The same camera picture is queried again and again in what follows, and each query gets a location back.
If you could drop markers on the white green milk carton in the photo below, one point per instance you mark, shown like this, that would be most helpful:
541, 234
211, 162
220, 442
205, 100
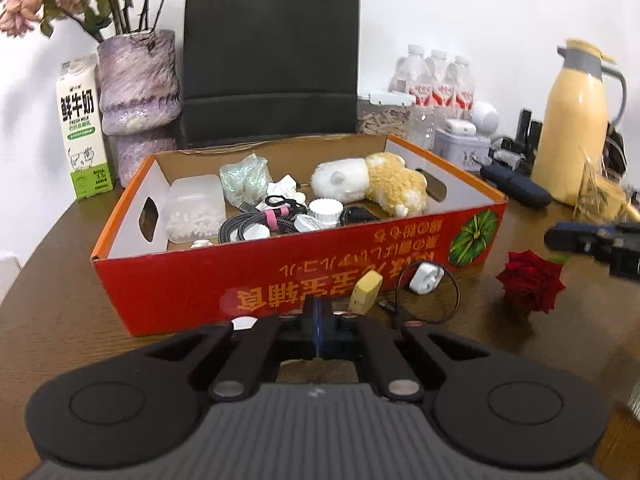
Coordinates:
82, 125

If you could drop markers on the red cardboard box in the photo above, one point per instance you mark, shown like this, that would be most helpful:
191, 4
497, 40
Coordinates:
200, 280

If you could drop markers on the purple vase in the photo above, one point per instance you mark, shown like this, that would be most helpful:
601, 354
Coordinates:
137, 90

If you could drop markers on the white earbuds case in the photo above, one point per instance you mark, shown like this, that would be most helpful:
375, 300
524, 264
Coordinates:
460, 126

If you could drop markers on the iridescent plastic bag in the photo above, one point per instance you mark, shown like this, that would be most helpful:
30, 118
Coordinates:
245, 177

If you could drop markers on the white tissue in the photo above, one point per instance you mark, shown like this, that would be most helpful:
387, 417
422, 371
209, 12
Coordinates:
285, 187

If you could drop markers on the red rose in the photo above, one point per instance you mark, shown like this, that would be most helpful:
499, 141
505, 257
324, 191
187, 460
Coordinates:
530, 280

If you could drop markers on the yellow thermos jug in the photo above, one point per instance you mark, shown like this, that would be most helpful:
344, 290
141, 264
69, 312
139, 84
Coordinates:
575, 130

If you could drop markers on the white tin box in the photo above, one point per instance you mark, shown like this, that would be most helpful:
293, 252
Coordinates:
460, 149

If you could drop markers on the white and yellow plush toy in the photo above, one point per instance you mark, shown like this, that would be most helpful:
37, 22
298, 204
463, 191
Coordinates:
370, 180

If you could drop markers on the dark brown pouch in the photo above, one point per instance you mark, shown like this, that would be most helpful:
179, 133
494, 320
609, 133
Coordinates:
615, 152

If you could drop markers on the clear jar of pellets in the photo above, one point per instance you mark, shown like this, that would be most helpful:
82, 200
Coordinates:
382, 117

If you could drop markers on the clear plastic container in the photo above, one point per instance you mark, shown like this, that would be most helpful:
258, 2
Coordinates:
195, 205

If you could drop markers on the clear water bottle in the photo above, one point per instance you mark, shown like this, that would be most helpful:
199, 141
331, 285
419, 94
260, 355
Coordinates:
412, 80
462, 85
440, 85

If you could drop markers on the black paper bag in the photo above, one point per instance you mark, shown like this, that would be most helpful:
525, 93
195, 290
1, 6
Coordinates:
270, 50

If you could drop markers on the small yellow block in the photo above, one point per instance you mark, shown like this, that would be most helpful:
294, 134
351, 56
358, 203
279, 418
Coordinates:
365, 292

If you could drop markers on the black slim bottle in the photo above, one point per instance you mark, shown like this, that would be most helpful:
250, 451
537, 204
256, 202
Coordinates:
523, 127
536, 137

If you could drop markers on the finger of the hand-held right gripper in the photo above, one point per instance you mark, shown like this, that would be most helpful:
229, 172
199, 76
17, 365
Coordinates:
580, 240

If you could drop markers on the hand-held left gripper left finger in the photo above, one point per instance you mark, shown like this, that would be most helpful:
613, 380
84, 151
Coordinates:
311, 325

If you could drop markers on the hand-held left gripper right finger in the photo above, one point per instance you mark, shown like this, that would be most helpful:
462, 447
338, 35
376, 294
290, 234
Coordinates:
325, 327

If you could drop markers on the dark blue pouch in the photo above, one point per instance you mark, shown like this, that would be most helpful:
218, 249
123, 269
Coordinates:
515, 185

